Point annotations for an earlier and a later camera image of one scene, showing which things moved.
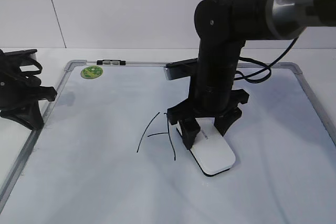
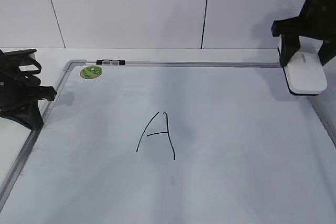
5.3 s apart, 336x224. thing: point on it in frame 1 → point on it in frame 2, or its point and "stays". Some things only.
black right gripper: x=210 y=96 → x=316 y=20
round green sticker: x=91 y=72 stays
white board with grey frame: x=106 y=153 stays
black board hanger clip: x=111 y=62 stays
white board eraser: x=211 y=152 → x=305 y=74
